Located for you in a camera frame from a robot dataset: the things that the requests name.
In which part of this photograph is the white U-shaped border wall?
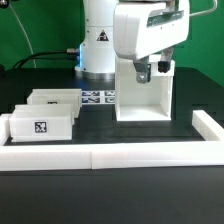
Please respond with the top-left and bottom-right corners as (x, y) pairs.
(0, 110), (224, 171)

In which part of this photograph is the white front drawer box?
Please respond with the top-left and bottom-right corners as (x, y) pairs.
(9, 104), (73, 142)

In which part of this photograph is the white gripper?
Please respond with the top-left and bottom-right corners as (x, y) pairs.
(113, 0), (190, 84)

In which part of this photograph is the thin white cable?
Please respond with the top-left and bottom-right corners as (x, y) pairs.
(8, 3), (38, 69)

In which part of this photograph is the white drawer cabinet frame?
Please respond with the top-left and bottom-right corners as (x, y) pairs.
(115, 54), (175, 121)

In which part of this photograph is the white drawer box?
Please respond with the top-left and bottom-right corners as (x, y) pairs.
(9, 104), (73, 142)
(27, 89), (82, 118)

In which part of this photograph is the white fiducial marker sheet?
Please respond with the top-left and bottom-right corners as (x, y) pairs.
(82, 90), (115, 105)

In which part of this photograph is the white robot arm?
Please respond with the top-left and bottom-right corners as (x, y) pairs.
(75, 0), (190, 83)

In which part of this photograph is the black cable bundle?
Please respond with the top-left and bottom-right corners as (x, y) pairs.
(11, 48), (81, 70)

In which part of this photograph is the white rear drawer box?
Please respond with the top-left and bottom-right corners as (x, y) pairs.
(27, 89), (82, 118)

